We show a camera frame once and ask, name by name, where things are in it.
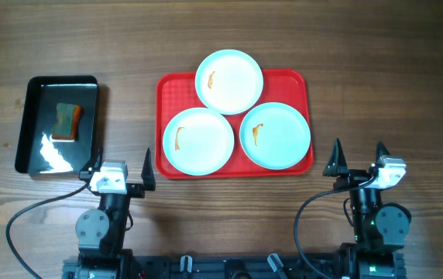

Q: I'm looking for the light blue plate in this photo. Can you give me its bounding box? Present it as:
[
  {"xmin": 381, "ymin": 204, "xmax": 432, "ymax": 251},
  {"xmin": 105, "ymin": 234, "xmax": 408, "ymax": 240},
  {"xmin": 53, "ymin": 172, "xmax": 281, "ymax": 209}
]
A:
[
  {"xmin": 239, "ymin": 102, "xmax": 311, "ymax": 171},
  {"xmin": 194, "ymin": 50, "xmax": 263, "ymax": 115},
  {"xmin": 162, "ymin": 108, "xmax": 235, "ymax": 176}
]

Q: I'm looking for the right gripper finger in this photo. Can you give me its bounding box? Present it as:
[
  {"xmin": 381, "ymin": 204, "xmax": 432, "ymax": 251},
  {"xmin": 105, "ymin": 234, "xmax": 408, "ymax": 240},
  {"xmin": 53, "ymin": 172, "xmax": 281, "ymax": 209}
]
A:
[
  {"xmin": 376, "ymin": 141, "xmax": 390, "ymax": 161},
  {"xmin": 323, "ymin": 138, "xmax": 348, "ymax": 177}
]

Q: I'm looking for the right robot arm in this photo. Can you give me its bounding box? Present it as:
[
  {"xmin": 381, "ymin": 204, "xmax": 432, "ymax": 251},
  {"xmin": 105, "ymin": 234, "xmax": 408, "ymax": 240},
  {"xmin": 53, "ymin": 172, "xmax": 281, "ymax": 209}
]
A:
[{"xmin": 323, "ymin": 139, "xmax": 412, "ymax": 279}]

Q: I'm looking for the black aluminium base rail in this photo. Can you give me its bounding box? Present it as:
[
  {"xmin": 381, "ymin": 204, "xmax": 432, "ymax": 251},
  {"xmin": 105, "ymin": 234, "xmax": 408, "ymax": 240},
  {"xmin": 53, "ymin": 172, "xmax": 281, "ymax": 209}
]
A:
[{"xmin": 61, "ymin": 252, "xmax": 407, "ymax": 279}]

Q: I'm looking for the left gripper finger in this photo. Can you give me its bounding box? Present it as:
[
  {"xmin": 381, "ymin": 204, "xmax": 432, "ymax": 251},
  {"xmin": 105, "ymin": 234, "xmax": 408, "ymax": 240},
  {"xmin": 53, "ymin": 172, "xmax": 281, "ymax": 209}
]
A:
[
  {"xmin": 141, "ymin": 148, "xmax": 156, "ymax": 191},
  {"xmin": 83, "ymin": 148, "xmax": 102, "ymax": 173}
]

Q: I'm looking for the red plastic tray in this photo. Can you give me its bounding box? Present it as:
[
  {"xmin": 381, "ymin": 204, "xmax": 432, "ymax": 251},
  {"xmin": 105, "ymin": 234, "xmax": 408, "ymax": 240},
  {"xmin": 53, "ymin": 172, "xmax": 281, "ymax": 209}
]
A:
[{"xmin": 155, "ymin": 69, "xmax": 314, "ymax": 180}]

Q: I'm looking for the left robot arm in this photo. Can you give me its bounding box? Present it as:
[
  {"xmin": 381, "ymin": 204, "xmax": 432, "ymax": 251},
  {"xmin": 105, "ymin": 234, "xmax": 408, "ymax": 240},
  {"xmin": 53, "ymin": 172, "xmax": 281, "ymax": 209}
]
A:
[{"xmin": 63, "ymin": 150, "xmax": 156, "ymax": 279}]

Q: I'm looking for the black rectangular water tray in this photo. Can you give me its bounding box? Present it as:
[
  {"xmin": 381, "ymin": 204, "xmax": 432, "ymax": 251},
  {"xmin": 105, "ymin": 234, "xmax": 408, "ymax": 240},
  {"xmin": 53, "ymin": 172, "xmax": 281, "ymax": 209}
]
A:
[{"xmin": 15, "ymin": 75, "xmax": 99, "ymax": 174}]

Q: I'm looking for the orange green scrub sponge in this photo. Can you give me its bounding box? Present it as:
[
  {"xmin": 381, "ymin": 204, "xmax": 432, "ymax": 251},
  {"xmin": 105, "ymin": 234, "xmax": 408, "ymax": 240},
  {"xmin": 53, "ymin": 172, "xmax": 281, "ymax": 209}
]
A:
[{"xmin": 51, "ymin": 103, "xmax": 83, "ymax": 141}]

